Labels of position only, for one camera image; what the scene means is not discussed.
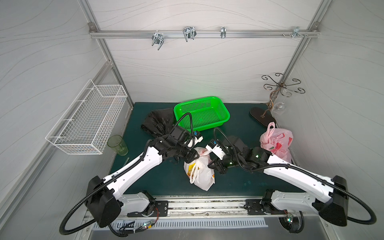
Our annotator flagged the black plastic bag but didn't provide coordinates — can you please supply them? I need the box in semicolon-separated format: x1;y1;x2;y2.
141;108;176;138

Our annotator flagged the white printed plastic bag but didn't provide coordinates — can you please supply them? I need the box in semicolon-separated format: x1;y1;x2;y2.
184;147;215;191

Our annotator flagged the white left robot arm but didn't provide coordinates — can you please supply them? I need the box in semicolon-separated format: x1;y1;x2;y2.
59;126;203;235

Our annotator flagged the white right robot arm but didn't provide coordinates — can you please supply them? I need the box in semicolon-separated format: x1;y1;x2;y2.
206;136;377;227

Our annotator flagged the pink plastic bag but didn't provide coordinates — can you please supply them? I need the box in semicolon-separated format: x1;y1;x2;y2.
260;122;294;163

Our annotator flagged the green plastic basket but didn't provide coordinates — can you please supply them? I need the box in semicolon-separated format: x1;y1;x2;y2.
174;97;231;132

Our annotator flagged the bronze curled hook stand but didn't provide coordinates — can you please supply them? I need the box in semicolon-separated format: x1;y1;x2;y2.
249;75;306;128

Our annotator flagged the green translucent cup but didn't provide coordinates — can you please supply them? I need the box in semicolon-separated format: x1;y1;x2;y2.
107;135;129;156

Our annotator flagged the clear glass on stand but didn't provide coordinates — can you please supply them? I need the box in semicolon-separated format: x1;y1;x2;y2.
272;102;286;116

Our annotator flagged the metal clamp hook left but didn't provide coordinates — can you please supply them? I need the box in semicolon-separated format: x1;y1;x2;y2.
152;32;164;51

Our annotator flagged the metal clamp hook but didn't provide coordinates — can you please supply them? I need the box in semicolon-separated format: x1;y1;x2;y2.
152;32;164;51
183;27;197;42

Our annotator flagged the metal clamp hook middle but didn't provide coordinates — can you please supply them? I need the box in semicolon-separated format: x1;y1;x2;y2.
183;27;197;42

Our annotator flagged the small metal hook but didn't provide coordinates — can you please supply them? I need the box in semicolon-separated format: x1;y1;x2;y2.
221;27;227;39

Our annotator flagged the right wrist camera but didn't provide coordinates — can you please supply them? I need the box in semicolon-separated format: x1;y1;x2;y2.
206;140;226;160

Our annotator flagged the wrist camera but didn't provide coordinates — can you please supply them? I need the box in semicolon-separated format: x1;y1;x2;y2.
206;140;226;160
188;132;203;149

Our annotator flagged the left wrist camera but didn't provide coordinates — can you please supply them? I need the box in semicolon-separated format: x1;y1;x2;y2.
188;132;203;149

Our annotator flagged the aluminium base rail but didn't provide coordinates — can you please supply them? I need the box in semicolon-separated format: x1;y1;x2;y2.
83;196;319;220

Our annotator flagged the white wire basket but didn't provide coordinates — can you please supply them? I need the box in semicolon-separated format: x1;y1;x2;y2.
45;80;128;155

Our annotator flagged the aluminium crossbar rail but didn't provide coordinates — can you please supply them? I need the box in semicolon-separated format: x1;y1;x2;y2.
90;29;321;39

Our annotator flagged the metal bracket right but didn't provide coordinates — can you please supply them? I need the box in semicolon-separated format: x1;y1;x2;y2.
282;27;309;39

